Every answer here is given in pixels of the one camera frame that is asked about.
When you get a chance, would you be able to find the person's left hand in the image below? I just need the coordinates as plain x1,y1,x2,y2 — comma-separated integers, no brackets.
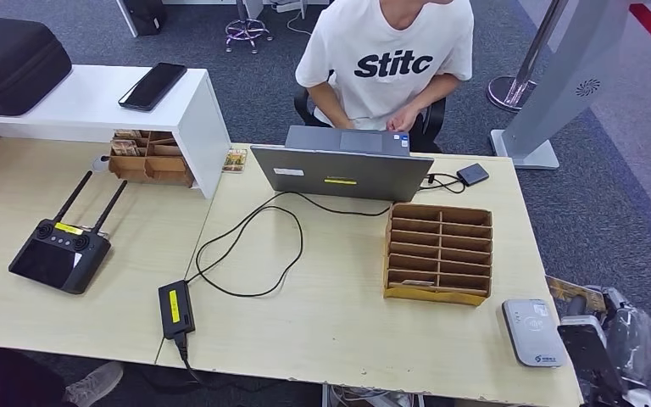
386,103,422,134

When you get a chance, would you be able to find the large cardboard slot organizer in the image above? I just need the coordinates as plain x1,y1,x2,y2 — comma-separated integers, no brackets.
382,203,493,307

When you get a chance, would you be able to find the person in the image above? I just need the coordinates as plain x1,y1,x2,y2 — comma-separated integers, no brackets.
294,0,476,153

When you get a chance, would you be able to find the small printed card pack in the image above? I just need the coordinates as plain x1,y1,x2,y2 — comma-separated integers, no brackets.
221,148,248,174

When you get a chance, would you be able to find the white card reader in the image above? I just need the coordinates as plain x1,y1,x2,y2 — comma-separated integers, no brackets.
500,298,565,368

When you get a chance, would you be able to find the person's foot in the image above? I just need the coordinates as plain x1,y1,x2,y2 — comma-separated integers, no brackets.
64,362,125,407

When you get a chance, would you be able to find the person's leg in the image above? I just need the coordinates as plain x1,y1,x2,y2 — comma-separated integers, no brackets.
0,348,69,407

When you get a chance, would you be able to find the black office chair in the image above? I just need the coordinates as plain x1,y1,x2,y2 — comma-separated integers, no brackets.
293,70,448,153

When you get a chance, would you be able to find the grey laptop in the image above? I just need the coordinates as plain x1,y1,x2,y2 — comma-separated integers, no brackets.
249,125,435,204

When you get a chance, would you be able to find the small black external drive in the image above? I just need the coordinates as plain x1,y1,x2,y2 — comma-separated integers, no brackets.
456,163,491,187

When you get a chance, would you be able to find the chrome stool base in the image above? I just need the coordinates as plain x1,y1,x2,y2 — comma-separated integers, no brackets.
224,0,275,56

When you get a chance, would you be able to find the grey kiosk stand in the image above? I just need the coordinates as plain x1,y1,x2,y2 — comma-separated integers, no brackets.
489,0,636,170

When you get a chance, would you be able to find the small cardboard compartment box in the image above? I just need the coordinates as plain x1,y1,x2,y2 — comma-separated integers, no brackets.
107,130,197,189

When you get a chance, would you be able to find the black smartphone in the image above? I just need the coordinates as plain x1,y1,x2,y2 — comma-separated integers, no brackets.
117,62,188,112

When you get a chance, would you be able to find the stack of printed cards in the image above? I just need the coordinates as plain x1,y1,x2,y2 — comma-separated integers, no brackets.
110,130,142,157

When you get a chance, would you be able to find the black computer tower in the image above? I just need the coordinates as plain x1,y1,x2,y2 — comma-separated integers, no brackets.
114,0,168,39

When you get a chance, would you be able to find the black laptop power adapter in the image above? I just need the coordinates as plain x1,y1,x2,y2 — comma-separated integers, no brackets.
158,279,197,341

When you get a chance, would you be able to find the white desk shelf riser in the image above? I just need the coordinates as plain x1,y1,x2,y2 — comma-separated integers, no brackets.
0,64,232,200

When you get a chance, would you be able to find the black remote controller with antennas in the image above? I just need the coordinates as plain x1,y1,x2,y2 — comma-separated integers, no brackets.
8,170,129,295

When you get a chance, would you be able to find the black carrying case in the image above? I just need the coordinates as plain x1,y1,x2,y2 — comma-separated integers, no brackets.
0,14,73,124

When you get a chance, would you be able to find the black external drive cable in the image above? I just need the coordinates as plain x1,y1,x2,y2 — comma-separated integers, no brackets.
418,172,467,196

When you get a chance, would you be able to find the chrome stanchion post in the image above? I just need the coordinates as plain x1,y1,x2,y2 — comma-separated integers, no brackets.
485,0,569,114

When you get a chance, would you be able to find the white floor cable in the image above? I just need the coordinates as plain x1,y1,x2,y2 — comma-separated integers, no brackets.
286,11,315,39

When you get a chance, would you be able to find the black laptop power cable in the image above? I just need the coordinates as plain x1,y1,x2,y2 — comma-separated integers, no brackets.
186,191,392,298

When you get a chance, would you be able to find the white cable bundle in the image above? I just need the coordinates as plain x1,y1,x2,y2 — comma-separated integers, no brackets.
322,384,425,407

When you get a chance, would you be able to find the black mains cable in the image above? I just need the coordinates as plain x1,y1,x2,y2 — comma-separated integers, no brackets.
174,332,206,386

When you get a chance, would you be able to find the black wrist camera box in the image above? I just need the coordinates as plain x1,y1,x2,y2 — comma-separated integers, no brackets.
556,315,626,397

